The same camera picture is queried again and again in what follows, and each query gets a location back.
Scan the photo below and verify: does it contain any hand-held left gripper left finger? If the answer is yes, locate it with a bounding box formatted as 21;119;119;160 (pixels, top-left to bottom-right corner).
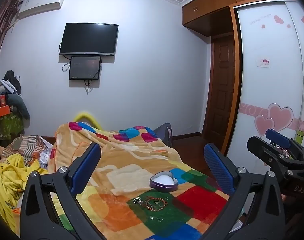
19;142;110;240

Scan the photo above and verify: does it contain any small black wall monitor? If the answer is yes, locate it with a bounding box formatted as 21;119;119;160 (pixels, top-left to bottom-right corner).
69;56;102;80

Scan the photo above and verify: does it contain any black wall television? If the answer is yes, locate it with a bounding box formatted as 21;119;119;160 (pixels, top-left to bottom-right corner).
59;23;119;56

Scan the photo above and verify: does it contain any pink heart wall sticker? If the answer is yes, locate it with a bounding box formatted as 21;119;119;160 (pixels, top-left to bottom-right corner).
254;103;294;137

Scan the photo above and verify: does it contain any orange box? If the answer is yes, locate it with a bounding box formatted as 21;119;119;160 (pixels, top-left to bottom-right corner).
0;105;12;119

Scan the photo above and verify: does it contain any white air conditioner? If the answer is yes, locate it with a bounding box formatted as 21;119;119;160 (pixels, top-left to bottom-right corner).
18;0;66;20

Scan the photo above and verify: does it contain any brown beaded bracelet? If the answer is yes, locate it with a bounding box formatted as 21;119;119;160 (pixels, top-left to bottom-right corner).
143;196;168;211

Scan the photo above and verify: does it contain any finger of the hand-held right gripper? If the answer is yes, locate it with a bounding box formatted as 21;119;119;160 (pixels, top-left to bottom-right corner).
247;136;304;178
265;129;304;160

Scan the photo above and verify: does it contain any brown wooden door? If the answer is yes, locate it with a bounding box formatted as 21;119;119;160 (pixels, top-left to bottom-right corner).
204;33;237;141

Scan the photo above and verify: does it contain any striped quilt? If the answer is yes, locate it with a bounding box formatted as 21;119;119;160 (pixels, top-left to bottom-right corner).
3;134;56;171

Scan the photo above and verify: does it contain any green bottle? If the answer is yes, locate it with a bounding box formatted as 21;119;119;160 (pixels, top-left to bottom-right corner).
295;127;304;145

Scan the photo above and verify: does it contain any striped brown curtain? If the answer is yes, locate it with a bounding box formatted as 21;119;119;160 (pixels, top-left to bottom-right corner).
0;0;23;70

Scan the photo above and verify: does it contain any green patterned cloth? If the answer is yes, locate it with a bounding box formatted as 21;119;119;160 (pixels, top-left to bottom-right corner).
0;115;25;141

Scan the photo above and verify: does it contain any white sliding wardrobe door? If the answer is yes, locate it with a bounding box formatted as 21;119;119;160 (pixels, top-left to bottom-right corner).
226;1;304;161

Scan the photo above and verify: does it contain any small pink label sticker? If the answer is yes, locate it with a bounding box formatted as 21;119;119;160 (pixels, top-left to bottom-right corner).
257;58;272;68

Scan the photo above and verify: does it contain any pile of clothes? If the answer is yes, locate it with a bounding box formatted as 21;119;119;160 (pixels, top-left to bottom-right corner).
0;70;31;120

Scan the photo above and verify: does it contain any grey bag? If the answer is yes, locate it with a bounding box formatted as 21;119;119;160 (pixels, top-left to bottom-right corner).
153;123;173;147

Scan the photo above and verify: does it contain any purple heart-shaped jewelry box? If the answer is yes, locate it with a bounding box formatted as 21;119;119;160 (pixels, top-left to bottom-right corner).
149;171;179;193

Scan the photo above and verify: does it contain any yellow printed cloth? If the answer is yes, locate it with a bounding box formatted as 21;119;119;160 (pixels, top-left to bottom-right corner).
0;152;50;232

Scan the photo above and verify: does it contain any yellow curved handle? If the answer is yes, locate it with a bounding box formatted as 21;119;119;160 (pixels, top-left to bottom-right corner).
73;110;104;131

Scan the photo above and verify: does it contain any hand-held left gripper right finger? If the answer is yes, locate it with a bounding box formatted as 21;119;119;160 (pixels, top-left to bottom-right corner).
202;143;286;240

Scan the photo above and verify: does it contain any colourful checked blanket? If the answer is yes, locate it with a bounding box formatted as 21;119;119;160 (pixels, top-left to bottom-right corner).
48;121;230;240

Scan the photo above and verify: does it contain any wooden overhead cabinet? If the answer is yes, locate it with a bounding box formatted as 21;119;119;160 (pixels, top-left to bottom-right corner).
181;0;304;32

